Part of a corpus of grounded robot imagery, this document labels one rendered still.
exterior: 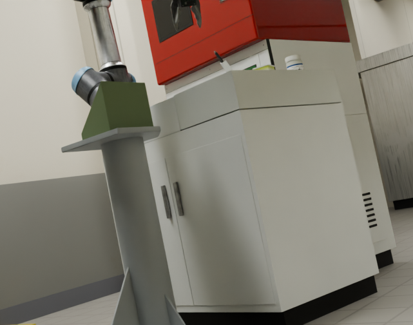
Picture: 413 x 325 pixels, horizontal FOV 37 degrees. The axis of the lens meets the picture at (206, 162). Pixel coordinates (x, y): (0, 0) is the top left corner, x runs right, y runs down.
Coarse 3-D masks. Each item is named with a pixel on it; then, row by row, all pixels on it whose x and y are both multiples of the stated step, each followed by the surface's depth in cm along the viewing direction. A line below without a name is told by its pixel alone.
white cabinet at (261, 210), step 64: (192, 128) 243; (256, 128) 226; (320, 128) 251; (192, 192) 246; (256, 192) 220; (320, 192) 243; (192, 256) 250; (256, 256) 223; (320, 256) 236; (192, 320) 262; (256, 320) 233
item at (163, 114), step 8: (160, 104) 256; (168, 104) 252; (152, 112) 261; (160, 112) 257; (168, 112) 253; (176, 112) 249; (152, 120) 261; (160, 120) 257; (168, 120) 253; (176, 120) 250; (160, 128) 258; (168, 128) 254; (176, 128) 250; (160, 136) 258
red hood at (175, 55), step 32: (160, 0) 338; (224, 0) 302; (256, 0) 293; (288, 0) 309; (320, 0) 327; (160, 32) 341; (192, 32) 323; (224, 32) 305; (256, 32) 290; (288, 32) 304; (320, 32) 322; (160, 64) 345; (192, 64) 325
